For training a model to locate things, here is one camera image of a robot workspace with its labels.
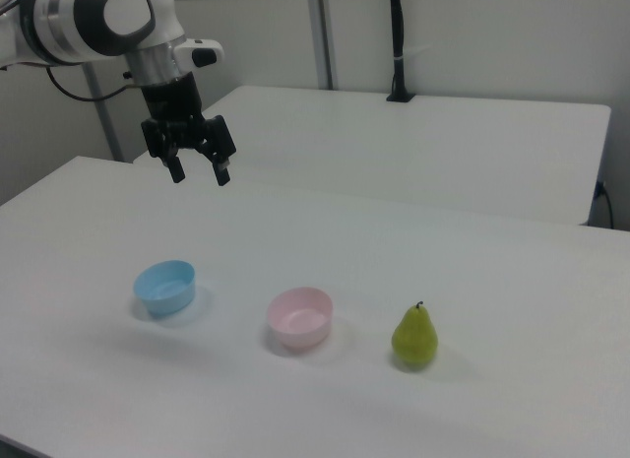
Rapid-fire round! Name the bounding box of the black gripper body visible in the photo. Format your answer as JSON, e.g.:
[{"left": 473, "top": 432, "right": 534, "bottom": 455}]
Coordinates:
[{"left": 140, "top": 73, "right": 236, "bottom": 164}]

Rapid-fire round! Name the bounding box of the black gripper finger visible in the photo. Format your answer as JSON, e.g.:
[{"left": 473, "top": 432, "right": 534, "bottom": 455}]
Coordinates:
[
  {"left": 163, "top": 150, "right": 187, "bottom": 185},
  {"left": 211, "top": 155, "right": 232, "bottom": 187}
]

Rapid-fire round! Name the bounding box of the green pear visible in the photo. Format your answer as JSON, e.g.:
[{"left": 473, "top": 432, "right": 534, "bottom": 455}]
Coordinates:
[{"left": 391, "top": 300, "right": 440, "bottom": 366}]

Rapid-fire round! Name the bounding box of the blue plastic bowl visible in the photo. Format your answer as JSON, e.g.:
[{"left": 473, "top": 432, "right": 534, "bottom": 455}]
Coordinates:
[{"left": 133, "top": 259, "right": 197, "bottom": 318}]

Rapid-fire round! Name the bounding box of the pink plastic bowl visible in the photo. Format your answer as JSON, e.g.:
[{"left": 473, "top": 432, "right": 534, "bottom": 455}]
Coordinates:
[{"left": 266, "top": 286, "right": 335, "bottom": 351}]

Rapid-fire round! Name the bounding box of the white side table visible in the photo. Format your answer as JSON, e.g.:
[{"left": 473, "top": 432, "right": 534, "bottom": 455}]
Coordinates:
[{"left": 131, "top": 85, "right": 612, "bottom": 228}]

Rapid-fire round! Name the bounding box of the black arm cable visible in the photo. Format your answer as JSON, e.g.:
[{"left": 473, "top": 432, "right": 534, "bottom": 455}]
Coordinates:
[{"left": 45, "top": 64, "right": 145, "bottom": 103}]

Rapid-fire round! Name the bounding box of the grey partition corner post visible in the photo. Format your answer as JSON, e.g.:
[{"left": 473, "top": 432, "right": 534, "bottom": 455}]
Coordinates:
[{"left": 304, "top": 0, "right": 342, "bottom": 92}]

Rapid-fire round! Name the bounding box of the black clamped camera pole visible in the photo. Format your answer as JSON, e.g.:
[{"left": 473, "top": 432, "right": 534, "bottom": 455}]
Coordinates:
[{"left": 385, "top": 0, "right": 417, "bottom": 103}]

